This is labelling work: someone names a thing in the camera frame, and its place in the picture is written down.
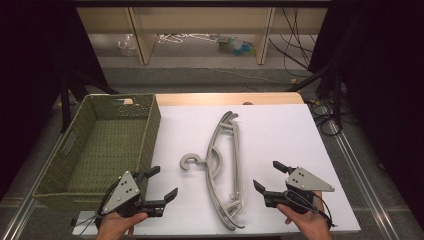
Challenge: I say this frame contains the person's right hand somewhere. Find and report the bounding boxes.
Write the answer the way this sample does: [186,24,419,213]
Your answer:
[276,191,335,240]

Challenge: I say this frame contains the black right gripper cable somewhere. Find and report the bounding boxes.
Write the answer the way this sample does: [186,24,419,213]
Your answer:
[284,189,337,230]

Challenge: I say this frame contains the light wooden shelf frame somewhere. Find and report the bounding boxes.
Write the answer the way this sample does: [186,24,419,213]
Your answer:
[75,6,330,66]

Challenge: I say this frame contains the person's left hand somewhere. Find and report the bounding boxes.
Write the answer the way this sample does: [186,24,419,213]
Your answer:
[95,211,149,240]

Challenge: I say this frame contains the green woven basket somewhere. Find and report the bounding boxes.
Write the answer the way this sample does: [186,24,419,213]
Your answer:
[32,93,162,212]

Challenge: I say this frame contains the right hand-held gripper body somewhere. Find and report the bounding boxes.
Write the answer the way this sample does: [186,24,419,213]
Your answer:
[262,166,336,215]

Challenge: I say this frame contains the black metal stand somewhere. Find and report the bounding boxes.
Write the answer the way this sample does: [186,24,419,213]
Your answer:
[58,64,119,134]
[285,61,346,126]

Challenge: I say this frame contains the grey plastic clothes hanger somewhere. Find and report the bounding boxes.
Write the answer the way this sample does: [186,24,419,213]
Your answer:
[205,110,247,232]
[179,113,246,218]

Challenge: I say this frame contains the colourful plastic toys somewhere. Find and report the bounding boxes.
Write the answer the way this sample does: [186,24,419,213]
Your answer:
[217,34,257,57]

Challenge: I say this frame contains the black hanging cables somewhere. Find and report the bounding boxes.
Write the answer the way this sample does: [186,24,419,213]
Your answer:
[268,6,318,69]

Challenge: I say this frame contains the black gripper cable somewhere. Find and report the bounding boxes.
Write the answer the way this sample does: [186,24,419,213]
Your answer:
[284,189,337,230]
[70,179,123,232]

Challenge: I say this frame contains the clear plastic bag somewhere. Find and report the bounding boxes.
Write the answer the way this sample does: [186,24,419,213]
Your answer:
[117,33,138,57]

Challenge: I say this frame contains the aluminium rail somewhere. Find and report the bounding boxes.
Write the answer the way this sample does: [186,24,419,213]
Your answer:
[328,118,403,240]
[0,131,73,240]

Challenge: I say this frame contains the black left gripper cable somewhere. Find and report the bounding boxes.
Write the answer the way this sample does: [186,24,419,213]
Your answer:
[70,179,123,232]

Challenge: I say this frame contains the black coiled floor cables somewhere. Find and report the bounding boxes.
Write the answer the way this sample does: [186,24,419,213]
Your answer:
[308,98,346,137]

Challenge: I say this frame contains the white hangers on floor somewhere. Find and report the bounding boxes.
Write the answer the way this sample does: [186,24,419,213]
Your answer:
[157,32,219,45]

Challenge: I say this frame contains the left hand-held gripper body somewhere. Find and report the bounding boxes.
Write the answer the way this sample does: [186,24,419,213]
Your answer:
[96,170,166,220]

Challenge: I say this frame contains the black curtain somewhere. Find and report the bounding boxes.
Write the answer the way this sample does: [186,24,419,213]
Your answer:
[308,0,424,231]
[0,0,109,201]

